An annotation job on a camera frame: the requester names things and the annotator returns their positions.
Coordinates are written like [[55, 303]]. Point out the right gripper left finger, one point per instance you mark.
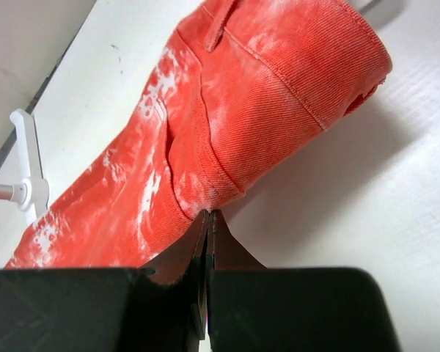
[[169, 309]]

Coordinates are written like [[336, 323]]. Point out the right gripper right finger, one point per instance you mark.
[[232, 273]]

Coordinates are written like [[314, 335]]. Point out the red white patterned trousers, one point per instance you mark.
[[240, 86]]

